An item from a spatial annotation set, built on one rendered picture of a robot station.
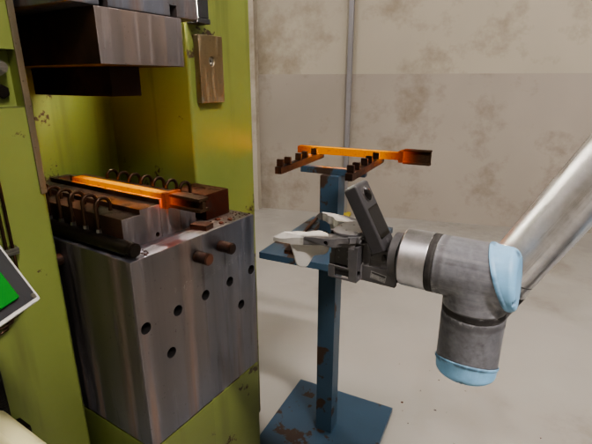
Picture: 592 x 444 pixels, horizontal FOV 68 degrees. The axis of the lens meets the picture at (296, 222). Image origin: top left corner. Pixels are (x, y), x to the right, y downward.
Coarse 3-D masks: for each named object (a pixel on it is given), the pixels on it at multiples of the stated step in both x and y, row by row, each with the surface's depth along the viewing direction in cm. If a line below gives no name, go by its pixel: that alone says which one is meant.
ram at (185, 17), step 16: (16, 0) 77; (32, 0) 75; (48, 0) 72; (64, 0) 71; (80, 0) 72; (96, 0) 75; (112, 0) 77; (128, 0) 80; (144, 0) 83; (160, 0) 85; (176, 0) 89; (192, 0) 92; (176, 16) 89; (192, 16) 93
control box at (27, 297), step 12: (0, 252) 57; (0, 264) 56; (12, 264) 58; (12, 276) 57; (24, 288) 58; (24, 300) 57; (36, 300) 59; (0, 312) 53; (12, 312) 55; (0, 324) 53
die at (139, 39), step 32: (32, 32) 86; (64, 32) 80; (96, 32) 76; (128, 32) 81; (160, 32) 87; (32, 64) 89; (64, 64) 83; (96, 64) 80; (128, 64) 82; (160, 64) 88
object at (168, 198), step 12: (72, 180) 112; (84, 180) 109; (96, 180) 108; (108, 180) 108; (132, 192) 100; (144, 192) 97; (156, 192) 96; (168, 192) 94; (180, 192) 94; (168, 204) 94; (180, 204) 93; (192, 204) 91; (204, 204) 90
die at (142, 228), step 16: (96, 176) 120; (64, 192) 103; (96, 192) 103; (112, 192) 102; (128, 192) 99; (64, 208) 96; (80, 208) 94; (112, 208) 94; (128, 208) 91; (144, 208) 91; (160, 208) 94; (80, 224) 94; (112, 224) 88; (128, 224) 88; (144, 224) 91; (160, 224) 95; (176, 224) 99; (144, 240) 92
